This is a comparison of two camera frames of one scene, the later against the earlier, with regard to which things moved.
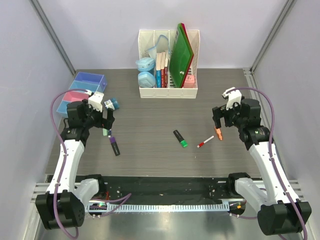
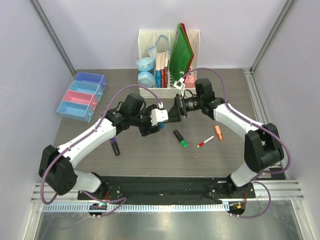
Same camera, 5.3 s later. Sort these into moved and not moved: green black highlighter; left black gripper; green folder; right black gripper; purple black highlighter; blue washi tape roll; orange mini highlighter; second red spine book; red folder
Moved: left black gripper; blue washi tape roll; right black gripper
Not moved: red folder; second red spine book; green black highlighter; green folder; purple black highlighter; orange mini highlighter
